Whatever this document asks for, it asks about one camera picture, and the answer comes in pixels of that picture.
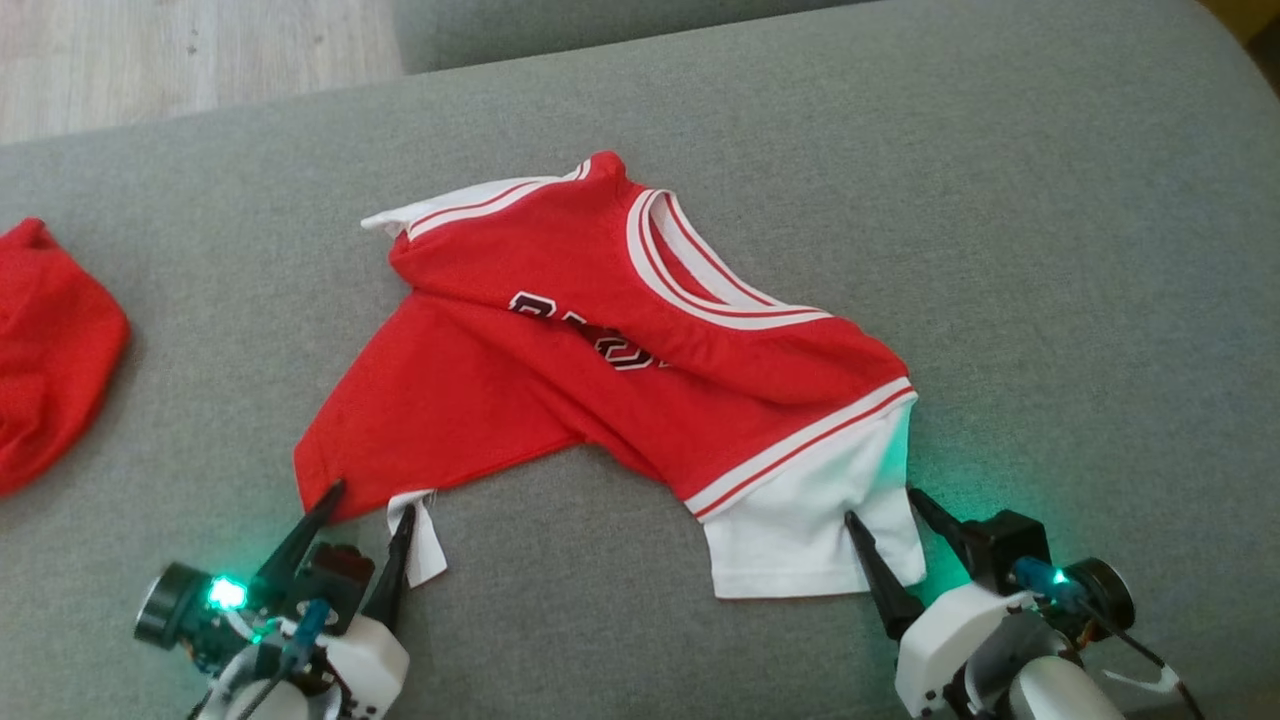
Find right camera cable teal connector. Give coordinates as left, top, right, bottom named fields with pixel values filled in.
left=1010, top=557, right=1204, bottom=720

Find left camera cable teal connector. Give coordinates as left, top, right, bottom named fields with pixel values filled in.
left=255, top=598, right=333, bottom=706

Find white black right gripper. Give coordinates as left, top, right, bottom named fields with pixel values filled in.
left=844, top=486, right=1054, bottom=719

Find red shorts with white stripes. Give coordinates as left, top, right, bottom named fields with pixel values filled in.
left=0, top=218, right=132, bottom=499

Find large grey sofa chaise seat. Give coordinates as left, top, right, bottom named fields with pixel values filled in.
left=0, top=0, right=1280, bottom=720

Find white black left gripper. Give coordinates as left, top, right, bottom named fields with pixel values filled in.
left=250, top=480, right=417, bottom=720

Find grey sofa seat cushion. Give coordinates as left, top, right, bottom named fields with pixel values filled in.
left=390, top=0, right=881, bottom=77

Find camera cable teal connector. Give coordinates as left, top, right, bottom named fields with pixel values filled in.
left=255, top=598, right=333, bottom=706
left=1010, top=557, right=1204, bottom=720

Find red jersey with white sleeves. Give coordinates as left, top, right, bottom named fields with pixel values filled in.
left=293, top=150, right=928, bottom=601

